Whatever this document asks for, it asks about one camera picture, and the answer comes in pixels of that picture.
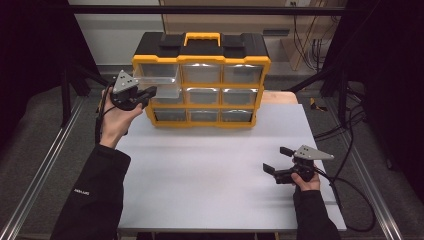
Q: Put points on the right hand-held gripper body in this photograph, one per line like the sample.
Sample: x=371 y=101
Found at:
x=307 y=153

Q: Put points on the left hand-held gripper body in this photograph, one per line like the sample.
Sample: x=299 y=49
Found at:
x=124 y=83

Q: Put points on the clear plastic drawer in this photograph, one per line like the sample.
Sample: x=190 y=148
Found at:
x=163 y=71

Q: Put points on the yellow black drawer organizer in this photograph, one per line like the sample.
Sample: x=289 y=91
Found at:
x=200 y=50

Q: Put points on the person's right hand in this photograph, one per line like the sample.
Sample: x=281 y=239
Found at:
x=308 y=185

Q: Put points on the person's left hand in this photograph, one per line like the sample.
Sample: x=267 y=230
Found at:
x=115 y=125

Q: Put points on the yellow black hazard tape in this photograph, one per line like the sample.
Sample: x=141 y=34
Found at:
x=314 y=105

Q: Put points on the grid of clear drawers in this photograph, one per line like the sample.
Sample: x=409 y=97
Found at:
x=202 y=96

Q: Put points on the black metal stand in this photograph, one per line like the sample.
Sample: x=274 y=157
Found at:
x=66 y=96
x=341 y=93

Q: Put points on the dark curtain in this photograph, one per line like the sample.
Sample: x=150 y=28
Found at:
x=393 y=83
x=30 y=50

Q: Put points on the black overhead frame bar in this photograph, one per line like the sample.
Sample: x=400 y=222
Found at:
x=200 y=10

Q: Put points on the aluminium floor rail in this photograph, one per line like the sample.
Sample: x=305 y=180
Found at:
x=40 y=173
x=383 y=213

